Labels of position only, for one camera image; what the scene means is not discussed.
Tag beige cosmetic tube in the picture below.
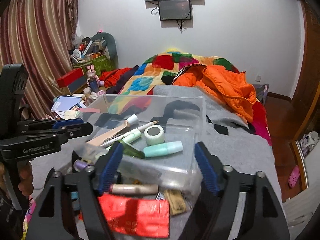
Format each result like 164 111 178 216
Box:
87 114 138 146

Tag gold lipstick tube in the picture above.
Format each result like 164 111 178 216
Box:
109 184 159 196

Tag dark purple garment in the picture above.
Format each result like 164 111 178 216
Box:
106 65 139 94

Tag mint green tube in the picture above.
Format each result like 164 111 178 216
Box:
143 141 183 158

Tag small brown card packet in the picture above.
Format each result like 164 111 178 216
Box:
164 190 187 216

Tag person's left hand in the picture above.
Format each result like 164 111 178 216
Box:
18 162 34 197

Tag red long box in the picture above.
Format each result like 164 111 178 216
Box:
56 68 84 88

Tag pink slipper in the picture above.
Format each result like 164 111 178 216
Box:
288 165 300 189

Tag small wall monitor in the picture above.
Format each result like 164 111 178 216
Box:
158 0 192 21

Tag grey black blanket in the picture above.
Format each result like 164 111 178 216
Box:
26 85 290 239

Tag red clothing heap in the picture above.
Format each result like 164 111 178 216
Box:
99 67 131 88

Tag colourful patchwork quilt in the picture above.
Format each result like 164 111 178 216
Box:
120 51 271 142

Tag wooden wardrobe shelf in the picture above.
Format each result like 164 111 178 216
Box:
290 85 319 191

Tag silver cosmetic pen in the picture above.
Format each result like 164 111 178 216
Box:
100 120 159 147

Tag white tape roll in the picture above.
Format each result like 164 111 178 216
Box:
144 125 165 146

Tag pink rabbit toy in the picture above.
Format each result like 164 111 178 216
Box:
87 64 104 93

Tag blue notebook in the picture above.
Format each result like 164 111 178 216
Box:
51 96 82 112

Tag orange puffer jacket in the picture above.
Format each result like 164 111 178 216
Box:
172 63 257 123

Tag light green tube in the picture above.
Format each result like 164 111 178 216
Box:
119 129 142 144

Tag pink flat box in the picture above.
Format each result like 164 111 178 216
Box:
79 108 100 113

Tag wooden door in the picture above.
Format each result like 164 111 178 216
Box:
292 1 319 130

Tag grey neck pillow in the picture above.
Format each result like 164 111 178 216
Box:
91 32 117 60

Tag clear plastic storage box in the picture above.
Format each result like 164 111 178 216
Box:
72 95 206 192

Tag striped curtain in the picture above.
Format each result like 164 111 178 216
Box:
1 0 78 119

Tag red glossy packet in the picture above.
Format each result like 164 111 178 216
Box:
78 192 171 238

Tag green storage box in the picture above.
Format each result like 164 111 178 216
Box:
73 55 116 77

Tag dark green bottle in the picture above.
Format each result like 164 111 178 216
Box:
109 141 145 159

